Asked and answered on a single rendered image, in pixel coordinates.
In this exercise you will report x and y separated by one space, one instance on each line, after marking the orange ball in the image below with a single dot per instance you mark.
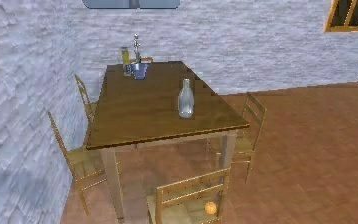
210 207

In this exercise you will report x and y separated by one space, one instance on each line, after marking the silver figurine statue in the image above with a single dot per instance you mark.
136 46

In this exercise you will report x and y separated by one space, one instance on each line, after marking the wooden framed window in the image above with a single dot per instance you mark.
348 15

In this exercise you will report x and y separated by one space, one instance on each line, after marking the yellow green glass jar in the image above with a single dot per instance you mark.
125 56

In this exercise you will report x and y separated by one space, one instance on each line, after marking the brown wooden dining table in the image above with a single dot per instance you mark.
140 110

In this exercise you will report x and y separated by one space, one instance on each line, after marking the blue grey cup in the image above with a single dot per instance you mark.
139 70

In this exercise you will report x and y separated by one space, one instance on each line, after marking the light wooden chair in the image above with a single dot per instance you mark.
83 166
187 196
87 100
250 133

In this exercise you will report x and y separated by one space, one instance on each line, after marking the clear glass bottle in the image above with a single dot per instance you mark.
186 100

